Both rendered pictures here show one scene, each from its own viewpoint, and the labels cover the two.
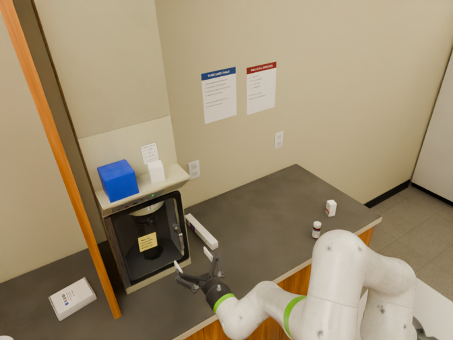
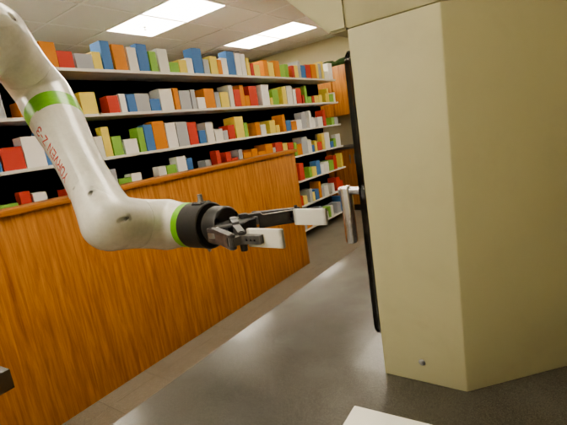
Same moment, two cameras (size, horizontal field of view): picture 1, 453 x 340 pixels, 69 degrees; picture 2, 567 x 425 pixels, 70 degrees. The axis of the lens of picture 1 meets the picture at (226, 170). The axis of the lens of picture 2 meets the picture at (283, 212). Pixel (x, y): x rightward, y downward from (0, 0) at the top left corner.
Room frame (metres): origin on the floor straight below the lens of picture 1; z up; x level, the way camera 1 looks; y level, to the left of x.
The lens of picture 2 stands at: (1.55, -0.11, 1.30)
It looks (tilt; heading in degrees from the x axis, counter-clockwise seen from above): 11 degrees down; 157
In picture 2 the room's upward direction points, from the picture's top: 9 degrees counter-clockwise
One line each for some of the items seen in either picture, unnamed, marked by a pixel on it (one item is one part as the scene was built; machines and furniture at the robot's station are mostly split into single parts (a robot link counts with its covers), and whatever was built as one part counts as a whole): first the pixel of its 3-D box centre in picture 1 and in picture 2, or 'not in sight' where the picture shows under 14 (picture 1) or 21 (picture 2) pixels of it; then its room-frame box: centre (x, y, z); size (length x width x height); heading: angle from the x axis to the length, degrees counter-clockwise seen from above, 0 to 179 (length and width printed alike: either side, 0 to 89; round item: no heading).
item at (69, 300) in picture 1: (73, 297); not in sight; (0.92, 0.69, 0.96); 0.16 x 0.12 x 0.04; 129
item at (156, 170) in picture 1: (156, 171); not in sight; (1.00, 0.25, 1.54); 0.05 x 0.05 x 0.06; 19
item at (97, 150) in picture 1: (136, 199); (485, 82); (1.13, 0.39, 1.32); 0.32 x 0.25 x 0.77; 121
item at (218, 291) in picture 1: (220, 297); (203, 223); (0.75, 0.04, 1.15); 0.09 x 0.06 x 0.12; 121
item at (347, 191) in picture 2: (179, 238); (359, 212); (1.04, 0.22, 1.17); 0.05 x 0.03 x 0.10; 30
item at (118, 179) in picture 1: (118, 180); not in sight; (0.93, 0.37, 1.55); 0.10 x 0.10 x 0.09; 31
